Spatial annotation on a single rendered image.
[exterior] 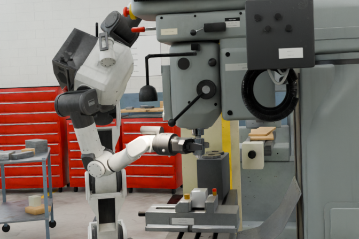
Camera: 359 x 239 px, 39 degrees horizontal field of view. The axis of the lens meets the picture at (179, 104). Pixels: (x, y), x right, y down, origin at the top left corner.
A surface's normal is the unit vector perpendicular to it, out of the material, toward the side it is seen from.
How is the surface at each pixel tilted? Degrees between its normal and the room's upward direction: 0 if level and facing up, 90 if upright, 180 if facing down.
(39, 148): 90
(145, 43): 90
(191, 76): 90
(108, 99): 140
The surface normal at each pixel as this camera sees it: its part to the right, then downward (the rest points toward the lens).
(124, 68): 0.74, -0.07
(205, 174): -0.25, 0.06
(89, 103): 0.90, -0.07
